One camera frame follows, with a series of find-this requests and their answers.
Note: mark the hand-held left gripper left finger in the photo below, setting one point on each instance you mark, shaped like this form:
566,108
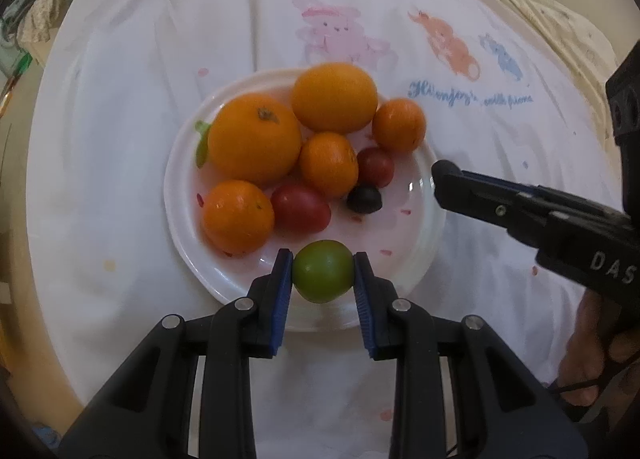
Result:
282,299

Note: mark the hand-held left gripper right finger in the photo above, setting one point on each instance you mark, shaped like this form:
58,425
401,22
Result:
364,304

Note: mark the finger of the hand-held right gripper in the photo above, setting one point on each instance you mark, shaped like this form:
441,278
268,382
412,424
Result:
575,205
475,199

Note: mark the green cherry tomato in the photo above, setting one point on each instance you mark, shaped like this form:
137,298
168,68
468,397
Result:
322,271

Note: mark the pink and white plate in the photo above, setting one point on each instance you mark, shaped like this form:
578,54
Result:
400,249

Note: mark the oblong red cherry tomato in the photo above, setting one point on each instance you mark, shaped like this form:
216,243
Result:
301,209

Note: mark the medium orange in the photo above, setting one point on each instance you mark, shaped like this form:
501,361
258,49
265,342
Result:
237,217

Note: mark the round red cherry tomato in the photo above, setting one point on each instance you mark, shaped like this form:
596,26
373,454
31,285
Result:
376,167

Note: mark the dark purple cherry tomato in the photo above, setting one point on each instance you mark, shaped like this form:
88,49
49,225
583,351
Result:
365,199

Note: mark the small orange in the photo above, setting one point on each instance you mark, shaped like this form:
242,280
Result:
399,125
328,165

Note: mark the oval orange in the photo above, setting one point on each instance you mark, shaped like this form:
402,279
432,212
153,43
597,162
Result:
334,98

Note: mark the person's right hand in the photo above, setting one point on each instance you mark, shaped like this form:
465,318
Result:
587,344

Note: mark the large orange with stem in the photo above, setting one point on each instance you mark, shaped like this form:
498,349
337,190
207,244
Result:
254,139

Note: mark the cream floral cloth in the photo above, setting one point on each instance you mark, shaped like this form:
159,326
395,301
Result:
550,14

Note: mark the white printed tablecloth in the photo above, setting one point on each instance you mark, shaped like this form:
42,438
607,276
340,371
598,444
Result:
150,89

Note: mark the pile of clothes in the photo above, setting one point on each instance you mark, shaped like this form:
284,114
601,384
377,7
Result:
45,9

